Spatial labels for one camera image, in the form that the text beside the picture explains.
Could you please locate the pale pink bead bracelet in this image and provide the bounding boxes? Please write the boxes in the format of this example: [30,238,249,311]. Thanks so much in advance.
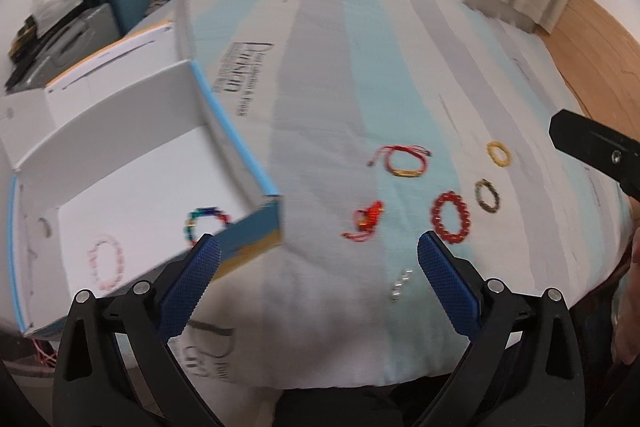
[86,234,125,292]

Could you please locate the yellow bead bracelet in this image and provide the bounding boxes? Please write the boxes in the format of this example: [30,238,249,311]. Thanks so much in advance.
[486,141,513,168]

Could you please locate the black items stack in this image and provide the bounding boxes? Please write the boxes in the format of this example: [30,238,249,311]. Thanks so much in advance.
[5,14,41,82]

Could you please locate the white plastic bag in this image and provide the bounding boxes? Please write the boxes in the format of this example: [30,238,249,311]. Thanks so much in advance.
[30,0,83,32]

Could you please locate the brown bead bracelet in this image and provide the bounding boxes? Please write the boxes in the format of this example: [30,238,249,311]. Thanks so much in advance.
[474,178,502,214]

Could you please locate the blue and white cardboard box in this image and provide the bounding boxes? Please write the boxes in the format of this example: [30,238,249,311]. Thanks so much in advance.
[0,0,286,338]

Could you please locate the multicolour bead bracelet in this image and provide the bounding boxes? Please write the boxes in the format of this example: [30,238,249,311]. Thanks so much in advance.
[185,207,233,248]

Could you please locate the person's right hand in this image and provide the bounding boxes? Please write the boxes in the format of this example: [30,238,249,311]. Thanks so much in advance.
[614,229,640,365]

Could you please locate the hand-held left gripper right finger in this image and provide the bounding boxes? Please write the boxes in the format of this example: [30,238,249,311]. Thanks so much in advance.
[416,230,588,427]

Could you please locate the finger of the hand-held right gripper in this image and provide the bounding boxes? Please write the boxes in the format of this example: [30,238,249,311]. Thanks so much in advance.
[549,109,640,202]

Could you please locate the striped printed bed sheet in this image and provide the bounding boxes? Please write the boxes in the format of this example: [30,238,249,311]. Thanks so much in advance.
[120,0,631,390]

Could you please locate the silver bead bracelet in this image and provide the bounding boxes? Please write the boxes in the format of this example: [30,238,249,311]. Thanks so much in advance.
[389,269,413,304]

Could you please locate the grey suitcase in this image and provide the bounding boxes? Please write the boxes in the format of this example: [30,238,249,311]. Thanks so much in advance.
[5,2,123,92]

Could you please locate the red bead bracelet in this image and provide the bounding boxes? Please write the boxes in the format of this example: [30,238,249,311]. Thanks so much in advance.
[431,191,473,240]

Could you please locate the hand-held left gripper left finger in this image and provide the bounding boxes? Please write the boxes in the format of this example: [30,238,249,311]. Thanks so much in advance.
[52,233,226,427]

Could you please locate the red string bracelet gold tube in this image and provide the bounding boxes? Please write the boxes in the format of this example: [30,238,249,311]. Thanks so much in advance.
[367,144,435,180]

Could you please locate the red knotted string bracelet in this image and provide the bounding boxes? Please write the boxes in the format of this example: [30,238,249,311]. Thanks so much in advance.
[341,201,386,242]

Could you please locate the orange cables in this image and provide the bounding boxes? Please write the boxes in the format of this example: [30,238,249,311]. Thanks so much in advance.
[30,339,58,370]

